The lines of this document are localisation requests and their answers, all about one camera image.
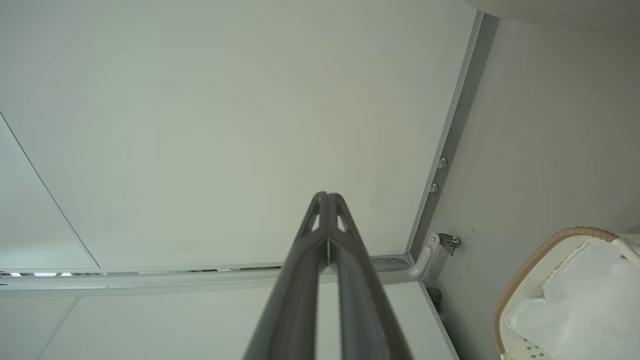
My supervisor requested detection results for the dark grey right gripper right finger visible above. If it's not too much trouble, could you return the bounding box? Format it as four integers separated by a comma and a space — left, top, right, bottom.
326, 192, 414, 360

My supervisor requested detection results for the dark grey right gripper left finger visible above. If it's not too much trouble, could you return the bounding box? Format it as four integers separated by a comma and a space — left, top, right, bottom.
242, 191, 331, 360

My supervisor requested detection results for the white basket with wicker rim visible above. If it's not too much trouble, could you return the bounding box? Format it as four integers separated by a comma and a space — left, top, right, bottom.
493, 226, 640, 360

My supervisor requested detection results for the white basket liner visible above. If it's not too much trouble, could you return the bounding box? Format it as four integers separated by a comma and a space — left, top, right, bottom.
504, 237, 640, 360

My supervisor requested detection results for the aluminium frame rail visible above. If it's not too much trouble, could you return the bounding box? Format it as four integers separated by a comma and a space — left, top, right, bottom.
0, 254, 426, 299
404, 10, 501, 258

